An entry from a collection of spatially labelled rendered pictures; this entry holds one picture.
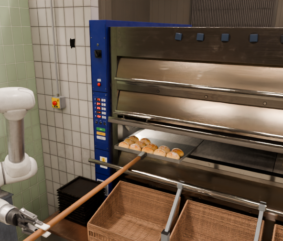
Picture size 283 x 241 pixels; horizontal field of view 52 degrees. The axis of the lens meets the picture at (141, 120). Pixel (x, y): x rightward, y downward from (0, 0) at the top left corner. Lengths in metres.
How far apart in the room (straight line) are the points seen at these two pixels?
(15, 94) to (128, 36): 0.95
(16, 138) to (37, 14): 1.28
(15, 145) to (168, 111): 1.05
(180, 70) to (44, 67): 1.29
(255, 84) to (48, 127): 1.92
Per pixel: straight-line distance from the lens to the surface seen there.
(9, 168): 2.10
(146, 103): 2.23
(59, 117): 2.81
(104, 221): 2.51
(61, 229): 2.53
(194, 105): 2.10
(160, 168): 2.36
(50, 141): 2.99
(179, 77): 2.07
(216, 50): 1.99
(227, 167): 2.16
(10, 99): 1.70
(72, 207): 1.61
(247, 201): 1.81
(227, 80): 1.98
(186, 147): 2.39
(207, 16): 9.82
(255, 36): 1.93
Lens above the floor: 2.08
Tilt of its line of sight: 17 degrees down
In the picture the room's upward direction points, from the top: 1 degrees clockwise
